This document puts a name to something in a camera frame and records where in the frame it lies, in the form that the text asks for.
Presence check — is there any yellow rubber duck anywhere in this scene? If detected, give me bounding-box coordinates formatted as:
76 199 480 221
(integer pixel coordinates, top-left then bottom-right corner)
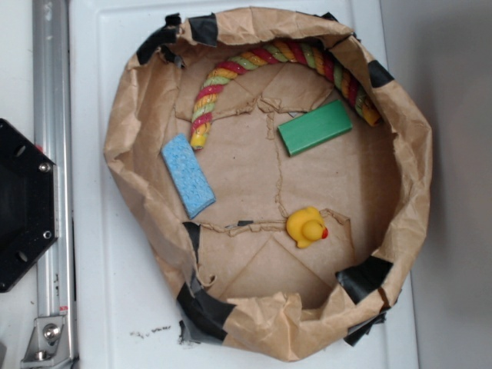
286 207 329 248

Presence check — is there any blue sponge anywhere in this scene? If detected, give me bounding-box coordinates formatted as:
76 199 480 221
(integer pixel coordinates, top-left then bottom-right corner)
161 134 216 219

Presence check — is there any brown paper bag bin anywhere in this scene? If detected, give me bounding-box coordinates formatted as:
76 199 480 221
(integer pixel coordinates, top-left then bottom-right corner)
104 7 432 361

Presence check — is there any green rectangular block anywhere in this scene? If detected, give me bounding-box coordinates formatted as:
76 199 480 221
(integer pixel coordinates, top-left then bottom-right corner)
278 100 353 157

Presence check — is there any multicolour twisted rope toy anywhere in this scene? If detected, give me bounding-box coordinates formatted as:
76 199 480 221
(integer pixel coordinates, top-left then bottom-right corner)
190 40 382 151

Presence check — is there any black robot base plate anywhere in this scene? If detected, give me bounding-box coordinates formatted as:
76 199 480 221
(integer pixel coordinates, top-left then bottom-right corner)
1 119 58 293

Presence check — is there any aluminium extrusion rail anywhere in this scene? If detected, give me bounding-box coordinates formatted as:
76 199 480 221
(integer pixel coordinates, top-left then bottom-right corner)
32 1 79 368

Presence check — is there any metal corner bracket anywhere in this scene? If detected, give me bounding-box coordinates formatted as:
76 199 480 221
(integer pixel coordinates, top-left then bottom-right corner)
20 316 69 368

